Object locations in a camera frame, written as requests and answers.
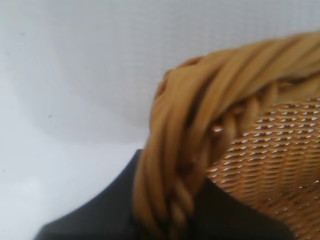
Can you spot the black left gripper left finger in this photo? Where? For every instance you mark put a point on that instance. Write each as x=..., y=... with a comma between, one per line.
x=105, y=210

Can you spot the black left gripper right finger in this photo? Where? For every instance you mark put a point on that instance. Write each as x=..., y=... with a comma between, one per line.
x=232, y=217

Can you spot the woven wicker basket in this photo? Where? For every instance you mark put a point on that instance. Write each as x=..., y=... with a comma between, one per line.
x=225, y=105

